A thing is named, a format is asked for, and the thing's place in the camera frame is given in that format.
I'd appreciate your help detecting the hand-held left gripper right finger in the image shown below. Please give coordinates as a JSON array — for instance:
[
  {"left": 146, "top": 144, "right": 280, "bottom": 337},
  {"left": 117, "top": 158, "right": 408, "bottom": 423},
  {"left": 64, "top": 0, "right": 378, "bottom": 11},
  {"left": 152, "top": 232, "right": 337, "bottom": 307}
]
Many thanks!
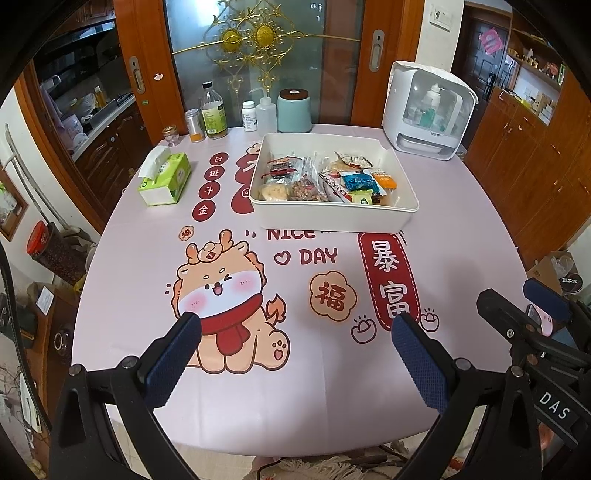
[{"left": 392, "top": 313, "right": 543, "bottom": 480}]

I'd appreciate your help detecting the gold door ornament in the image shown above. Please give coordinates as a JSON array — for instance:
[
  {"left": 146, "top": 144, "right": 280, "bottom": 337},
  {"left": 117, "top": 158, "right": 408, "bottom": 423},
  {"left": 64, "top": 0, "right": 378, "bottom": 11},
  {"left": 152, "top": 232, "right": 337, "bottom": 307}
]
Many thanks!
[{"left": 173, "top": 0, "right": 361, "bottom": 93}]

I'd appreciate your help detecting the round pastry packet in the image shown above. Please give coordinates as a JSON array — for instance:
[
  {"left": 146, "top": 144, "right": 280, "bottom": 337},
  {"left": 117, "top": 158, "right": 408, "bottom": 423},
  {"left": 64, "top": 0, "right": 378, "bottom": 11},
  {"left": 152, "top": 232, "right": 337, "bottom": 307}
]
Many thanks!
[{"left": 330, "top": 151, "right": 375, "bottom": 169}]

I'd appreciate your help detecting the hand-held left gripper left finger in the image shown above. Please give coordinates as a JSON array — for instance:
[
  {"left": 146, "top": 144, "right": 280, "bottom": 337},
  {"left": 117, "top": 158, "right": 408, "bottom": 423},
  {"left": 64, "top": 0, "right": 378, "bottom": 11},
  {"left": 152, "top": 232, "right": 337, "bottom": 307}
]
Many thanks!
[{"left": 48, "top": 311, "right": 204, "bottom": 480}]

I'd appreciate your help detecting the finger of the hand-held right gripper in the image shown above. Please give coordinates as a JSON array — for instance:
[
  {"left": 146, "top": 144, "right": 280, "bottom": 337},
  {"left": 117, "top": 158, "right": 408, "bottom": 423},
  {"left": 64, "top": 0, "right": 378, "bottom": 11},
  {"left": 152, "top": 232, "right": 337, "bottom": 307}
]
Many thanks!
[
  {"left": 523, "top": 278, "right": 591, "bottom": 326},
  {"left": 477, "top": 288, "right": 591, "bottom": 376}
]

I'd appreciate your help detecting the clear nut ball packet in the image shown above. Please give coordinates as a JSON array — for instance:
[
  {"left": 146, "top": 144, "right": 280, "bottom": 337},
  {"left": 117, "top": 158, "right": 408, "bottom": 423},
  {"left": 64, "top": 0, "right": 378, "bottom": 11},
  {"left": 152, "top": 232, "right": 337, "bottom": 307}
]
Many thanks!
[{"left": 288, "top": 178, "right": 326, "bottom": 203}]

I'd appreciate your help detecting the orange-filled glass jar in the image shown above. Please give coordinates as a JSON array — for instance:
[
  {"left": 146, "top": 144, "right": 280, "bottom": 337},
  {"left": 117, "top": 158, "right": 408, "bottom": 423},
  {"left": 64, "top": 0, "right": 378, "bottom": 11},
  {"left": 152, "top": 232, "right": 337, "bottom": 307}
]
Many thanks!
[{"left": 185, "top": 109, "right": 205, "bottom": 141}]

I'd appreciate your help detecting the blue snack packet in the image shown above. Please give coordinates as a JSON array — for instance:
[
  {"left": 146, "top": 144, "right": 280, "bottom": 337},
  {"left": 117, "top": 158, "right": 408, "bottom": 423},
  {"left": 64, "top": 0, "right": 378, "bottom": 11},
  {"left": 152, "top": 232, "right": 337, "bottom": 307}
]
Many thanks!
[{"left": 342, "top": 172, "right": 375, "bottom": 192}]

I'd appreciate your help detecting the red lid jar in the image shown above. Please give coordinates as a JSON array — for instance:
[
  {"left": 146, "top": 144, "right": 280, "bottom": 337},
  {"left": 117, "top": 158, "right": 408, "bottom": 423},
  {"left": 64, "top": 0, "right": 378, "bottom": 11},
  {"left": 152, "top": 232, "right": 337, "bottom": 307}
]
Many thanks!
[{"left": 26, "top": 220, "right": 86, "bottom": 284}]

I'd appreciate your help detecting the puffed rice cake packet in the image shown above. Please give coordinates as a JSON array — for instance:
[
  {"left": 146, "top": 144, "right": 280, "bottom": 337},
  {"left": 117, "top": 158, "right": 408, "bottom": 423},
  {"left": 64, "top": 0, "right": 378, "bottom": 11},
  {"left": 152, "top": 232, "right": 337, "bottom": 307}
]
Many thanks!
[{"left": 259, "top": 182, "right": 291, "bottom": 202}]

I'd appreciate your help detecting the silver door handle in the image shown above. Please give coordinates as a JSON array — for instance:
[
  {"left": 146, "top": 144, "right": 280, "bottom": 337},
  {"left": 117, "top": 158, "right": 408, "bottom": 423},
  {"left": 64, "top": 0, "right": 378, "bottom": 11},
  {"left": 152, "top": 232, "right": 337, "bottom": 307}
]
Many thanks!
[
  {"left": 369, "top": 29, "right": 385, "bottom": 72},
  {"left": 128, "top": 56, "right": 145, "bottom": 95}
]

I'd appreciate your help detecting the green tissue box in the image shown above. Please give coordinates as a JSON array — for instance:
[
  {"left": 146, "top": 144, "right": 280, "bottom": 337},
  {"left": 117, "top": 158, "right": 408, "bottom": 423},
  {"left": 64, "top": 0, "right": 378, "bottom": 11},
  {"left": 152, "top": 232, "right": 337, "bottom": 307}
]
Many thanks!
[{"left": 137, "top": 148, "right": 192, "bottom": 206}]

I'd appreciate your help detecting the cardboard box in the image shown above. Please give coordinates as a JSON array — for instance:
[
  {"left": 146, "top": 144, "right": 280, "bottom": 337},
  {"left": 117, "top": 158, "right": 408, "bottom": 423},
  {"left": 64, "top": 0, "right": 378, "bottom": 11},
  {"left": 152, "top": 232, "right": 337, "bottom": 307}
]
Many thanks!
[{"left": 526, "top": 251, "right": 583, "bottom": 296}]

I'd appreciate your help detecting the white wall switch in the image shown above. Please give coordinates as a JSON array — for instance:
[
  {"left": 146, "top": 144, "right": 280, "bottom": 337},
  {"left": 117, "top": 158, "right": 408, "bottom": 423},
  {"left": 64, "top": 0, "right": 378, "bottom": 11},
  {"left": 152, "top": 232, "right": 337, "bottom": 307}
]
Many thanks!
[{"left": 427, "top": 4, "right": 452, "bottom": 32}]

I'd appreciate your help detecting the dark red date packet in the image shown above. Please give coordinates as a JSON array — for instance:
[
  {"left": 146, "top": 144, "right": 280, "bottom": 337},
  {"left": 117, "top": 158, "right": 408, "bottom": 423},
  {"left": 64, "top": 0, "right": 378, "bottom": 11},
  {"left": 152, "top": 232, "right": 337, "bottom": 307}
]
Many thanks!
[{"left": 265, "top": 157, "right": 303, "bottom": 179}]

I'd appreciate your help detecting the pink door decoration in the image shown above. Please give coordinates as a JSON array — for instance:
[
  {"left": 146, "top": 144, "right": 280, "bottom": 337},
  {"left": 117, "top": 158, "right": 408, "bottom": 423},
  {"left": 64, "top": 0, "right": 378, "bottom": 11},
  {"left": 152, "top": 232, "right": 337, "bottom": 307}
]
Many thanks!
[{"left": 480, "top": 30, "right": 505, "bottom": 56}]

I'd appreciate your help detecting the glass bottle green label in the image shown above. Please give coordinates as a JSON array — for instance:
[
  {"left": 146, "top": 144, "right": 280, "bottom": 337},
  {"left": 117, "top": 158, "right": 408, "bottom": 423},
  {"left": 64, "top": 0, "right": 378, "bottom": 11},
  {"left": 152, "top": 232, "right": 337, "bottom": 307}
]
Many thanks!
[{"left": 200, "top": 82, "right": 228, "bottom": 139}]

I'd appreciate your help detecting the white plastic tray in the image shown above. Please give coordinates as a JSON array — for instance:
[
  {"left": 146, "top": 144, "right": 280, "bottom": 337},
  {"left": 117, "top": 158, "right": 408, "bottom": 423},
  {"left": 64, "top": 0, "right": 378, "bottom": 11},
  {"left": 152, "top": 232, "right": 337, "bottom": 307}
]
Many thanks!
[{"left": 248, "top": 132, "right": 419, "bottom": 233}]

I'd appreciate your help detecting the white red snack packet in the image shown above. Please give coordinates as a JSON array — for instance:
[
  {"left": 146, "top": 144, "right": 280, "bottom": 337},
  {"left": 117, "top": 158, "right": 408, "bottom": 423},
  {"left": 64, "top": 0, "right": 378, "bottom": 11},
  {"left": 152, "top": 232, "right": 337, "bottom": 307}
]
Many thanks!
[{"left": 321, "top": 172, "right": 355, "bottom": 204}]

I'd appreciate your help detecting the white squeeze bottle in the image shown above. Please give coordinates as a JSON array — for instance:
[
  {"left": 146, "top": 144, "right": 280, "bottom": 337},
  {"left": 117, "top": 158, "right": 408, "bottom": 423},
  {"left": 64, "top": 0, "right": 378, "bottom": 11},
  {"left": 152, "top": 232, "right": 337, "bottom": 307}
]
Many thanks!
[{"left": 249, "top": 88, "right": 278, "bottom": 132}]

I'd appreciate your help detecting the teal canister brown lid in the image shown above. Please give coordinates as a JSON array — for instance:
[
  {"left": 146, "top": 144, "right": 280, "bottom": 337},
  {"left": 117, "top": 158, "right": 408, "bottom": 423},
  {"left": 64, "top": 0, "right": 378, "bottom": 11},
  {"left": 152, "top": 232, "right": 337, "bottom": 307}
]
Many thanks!
[{"left": 277, "top": 89, "right": 312, "bottom": 132}]

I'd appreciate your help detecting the white sterilizer appliance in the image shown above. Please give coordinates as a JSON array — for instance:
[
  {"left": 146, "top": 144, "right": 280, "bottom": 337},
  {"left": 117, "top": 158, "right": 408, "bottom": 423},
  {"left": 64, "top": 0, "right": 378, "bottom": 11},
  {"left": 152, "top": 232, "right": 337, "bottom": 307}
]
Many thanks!
[{"left": 382, "top": 60, "right": 478, "bottom": 161}]

